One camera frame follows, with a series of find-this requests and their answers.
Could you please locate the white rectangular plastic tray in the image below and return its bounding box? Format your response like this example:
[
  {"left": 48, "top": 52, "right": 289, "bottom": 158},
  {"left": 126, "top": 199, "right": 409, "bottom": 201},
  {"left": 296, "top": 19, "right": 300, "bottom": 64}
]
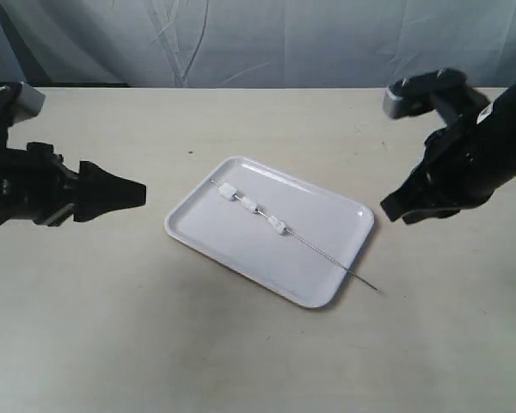
[{"left": 164, "top": 157, "right": 375, "bottom": 309}]

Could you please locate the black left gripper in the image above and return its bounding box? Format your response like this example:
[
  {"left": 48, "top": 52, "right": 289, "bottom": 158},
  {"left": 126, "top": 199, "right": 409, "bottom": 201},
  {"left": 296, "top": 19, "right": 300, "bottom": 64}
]
[{"left": 0, "top": 142, "right": 146, "bottom": 227}]

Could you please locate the white foam piece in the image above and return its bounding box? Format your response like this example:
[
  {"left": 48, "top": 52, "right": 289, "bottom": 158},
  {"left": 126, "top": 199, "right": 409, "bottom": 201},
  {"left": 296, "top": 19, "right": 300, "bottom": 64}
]
[
  {"left": 267, "top": 216, "right": 289, "bottom": 235},
  {"left": 238, "top": 196, "right": 261, "bottom": 214}
]

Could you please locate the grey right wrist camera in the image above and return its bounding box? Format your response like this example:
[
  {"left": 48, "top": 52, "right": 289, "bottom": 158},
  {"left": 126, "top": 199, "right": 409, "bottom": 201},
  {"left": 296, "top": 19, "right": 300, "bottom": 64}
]
[{"left": 382, "top": 67, "right": 491, "bottom": 130}]

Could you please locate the grey backdrop curtain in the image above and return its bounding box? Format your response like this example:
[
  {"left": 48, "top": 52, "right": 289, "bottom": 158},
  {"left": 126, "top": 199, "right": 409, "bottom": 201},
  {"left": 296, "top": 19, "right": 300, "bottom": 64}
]
[{"left": 0, "top": 1, "right": 516, "bottom": 88}]

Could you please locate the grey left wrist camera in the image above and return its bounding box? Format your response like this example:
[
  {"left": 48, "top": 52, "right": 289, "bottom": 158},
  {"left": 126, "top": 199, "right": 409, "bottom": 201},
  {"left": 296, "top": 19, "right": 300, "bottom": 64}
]
[{"left": 13, "top": 83, "right": 46, "bottom": 124}]

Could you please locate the white foam piece end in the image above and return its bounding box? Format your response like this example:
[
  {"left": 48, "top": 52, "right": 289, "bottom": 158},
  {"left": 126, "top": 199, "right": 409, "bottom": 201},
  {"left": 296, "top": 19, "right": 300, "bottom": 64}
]
[{"left": 218, "top": 182, "right": 237, "bottom": 201}]

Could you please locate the thin metal skewer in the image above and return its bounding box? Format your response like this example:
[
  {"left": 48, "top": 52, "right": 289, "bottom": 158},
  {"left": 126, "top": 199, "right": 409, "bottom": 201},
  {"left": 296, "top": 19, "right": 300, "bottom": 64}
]
[{"left": 208, "top": 179, "right": 384, "bottom": 295}]

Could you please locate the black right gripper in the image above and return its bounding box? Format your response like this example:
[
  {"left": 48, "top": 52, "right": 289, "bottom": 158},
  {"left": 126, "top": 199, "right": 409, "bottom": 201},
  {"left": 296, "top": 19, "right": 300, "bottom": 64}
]
[{"left": 380, "top": 115, "right": 495, "bottom": 225}]

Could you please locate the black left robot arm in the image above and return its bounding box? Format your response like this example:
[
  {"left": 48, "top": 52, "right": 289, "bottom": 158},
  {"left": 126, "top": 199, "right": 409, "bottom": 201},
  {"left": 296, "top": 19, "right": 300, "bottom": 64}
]
[{"left": 0, "top": 82, "right": 147, "bottom": 227}]

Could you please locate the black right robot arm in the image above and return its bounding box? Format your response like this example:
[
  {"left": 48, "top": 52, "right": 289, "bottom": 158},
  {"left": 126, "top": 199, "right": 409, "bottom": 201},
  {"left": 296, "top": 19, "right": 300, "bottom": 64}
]
[{"left": 380, "top": 84, "right": 516, "bottom": 225}]

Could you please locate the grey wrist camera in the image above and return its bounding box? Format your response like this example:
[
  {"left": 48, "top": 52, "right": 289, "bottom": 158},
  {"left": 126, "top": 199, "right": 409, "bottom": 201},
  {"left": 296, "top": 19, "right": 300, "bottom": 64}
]
[
  {"left": 382, "top": 67, "right": 491, "bottom": 130},
  {"left": 13, "top": 83, "right": 46, "bottom": 124}
]

